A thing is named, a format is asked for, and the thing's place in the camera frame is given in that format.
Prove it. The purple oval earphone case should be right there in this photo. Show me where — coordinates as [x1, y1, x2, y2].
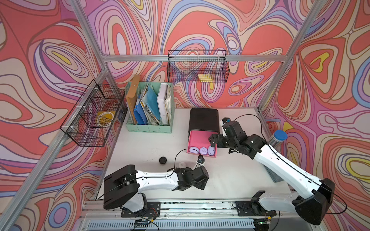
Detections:
[188, 147, 199, 154]

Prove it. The black drawer cabinet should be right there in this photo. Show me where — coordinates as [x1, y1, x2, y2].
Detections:
[188, 108, 220, 133]

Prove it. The black round earphone case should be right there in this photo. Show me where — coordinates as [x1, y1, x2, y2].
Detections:
[159, 157, 167, 165]

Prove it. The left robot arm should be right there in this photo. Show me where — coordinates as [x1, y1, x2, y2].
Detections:
[103, 165, 209, 212]

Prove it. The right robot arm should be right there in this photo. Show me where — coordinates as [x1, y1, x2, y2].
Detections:
[209, 118, 335, 225]

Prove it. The green file organizer box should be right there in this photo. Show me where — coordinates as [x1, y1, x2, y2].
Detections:
[125, 82, 175, 133]

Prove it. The blue capped clear tube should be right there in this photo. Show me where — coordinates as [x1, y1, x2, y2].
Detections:
[267, 130, 288, 148]

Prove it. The grey eraser block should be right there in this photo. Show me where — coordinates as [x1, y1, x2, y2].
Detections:
[265, 167, 284, 183]

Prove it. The yellow sticky note pad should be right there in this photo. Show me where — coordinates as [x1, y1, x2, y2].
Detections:
[198, 74, 214, 83]

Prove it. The white binder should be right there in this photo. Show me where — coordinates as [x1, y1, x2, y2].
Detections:
[157, 83, 168, 125]

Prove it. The teal plastic folder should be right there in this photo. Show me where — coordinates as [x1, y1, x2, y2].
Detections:
[143, 85, 161, 121]

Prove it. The blue folder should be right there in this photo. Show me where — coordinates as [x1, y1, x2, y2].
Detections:
[134, 103, 147, 125]

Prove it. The brown cardboard folder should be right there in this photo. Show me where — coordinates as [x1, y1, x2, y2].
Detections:
[126, 75, 141, 124]

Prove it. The yellow tape roll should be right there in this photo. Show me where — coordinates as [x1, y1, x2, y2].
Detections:
[96, 111, 115, 128]

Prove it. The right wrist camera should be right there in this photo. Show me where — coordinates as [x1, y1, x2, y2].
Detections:
[222, 117, 231, 130]

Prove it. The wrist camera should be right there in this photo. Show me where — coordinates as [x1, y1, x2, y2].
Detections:
[222, 117, 231, 130]
[196, 155, 205, 167]

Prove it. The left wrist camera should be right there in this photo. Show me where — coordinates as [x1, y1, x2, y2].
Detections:
[196, 155, 205, 167]

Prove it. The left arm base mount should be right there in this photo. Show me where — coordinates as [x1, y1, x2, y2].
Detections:
[121, 202, 161, 219]

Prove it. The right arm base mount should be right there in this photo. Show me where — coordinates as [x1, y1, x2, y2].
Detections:
[233, 201, 277, 218]

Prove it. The black wire basket back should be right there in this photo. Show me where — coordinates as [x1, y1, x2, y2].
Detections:
[167, 49, 230, 83]

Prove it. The black wire basket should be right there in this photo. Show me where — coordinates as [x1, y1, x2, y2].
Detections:
[167, 49, 230, 83]
[60, 80, 127, 147]

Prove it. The black wire basket left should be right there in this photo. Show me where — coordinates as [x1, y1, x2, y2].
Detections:
[60, 80, 127, 147]

